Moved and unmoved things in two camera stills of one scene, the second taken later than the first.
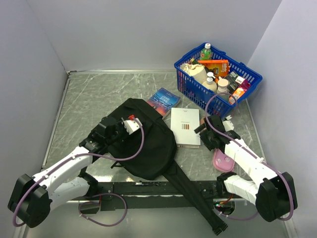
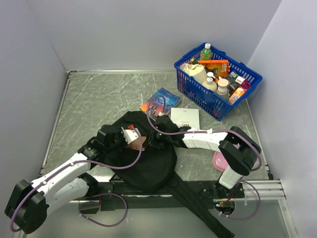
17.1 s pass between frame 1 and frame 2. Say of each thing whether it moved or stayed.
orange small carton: stayed
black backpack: moved
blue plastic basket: stayed
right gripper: moved
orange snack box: stayed
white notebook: stayed
